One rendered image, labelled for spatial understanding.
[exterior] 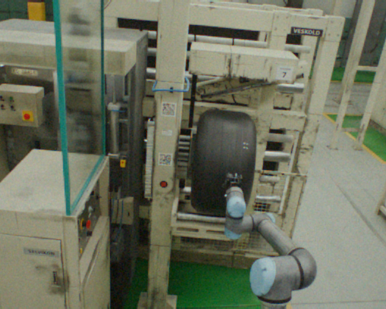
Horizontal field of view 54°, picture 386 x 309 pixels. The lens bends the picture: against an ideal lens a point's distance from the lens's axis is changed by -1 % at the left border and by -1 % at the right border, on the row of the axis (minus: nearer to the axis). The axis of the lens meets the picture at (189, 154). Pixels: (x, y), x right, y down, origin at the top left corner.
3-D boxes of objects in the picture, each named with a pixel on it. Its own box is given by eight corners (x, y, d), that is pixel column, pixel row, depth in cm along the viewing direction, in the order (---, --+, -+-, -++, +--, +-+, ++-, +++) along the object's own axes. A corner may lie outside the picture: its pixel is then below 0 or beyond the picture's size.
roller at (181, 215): (176, 214, 217) (176, 209, 221) (175, 220, 219) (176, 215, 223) (237, 220, 217) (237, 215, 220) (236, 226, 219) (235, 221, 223)
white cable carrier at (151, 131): (144, 197, 224) (147, 121, 203) (145, 193, 228) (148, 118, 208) (151, 198, 224) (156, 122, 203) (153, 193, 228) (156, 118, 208)
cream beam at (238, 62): (187, 75, 216) (190, 48, 210) (190, 65, 239) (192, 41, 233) (295, 85, 216) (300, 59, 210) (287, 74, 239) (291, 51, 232)
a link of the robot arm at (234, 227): (251, 239, 165) (254, 216, 161) (226, 241, 162) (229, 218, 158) (244, 229, 172) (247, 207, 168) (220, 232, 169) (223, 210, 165)
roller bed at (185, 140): (159, 174, 260) (161, 134, 247) (161, 165, 273) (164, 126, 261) (188, 177, 260) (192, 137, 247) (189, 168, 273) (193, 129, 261)
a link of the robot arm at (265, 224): (335, 262, 126) (269, 205, 171) (306, 265, 123) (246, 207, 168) (330, 293, 129) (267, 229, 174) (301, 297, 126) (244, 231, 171)
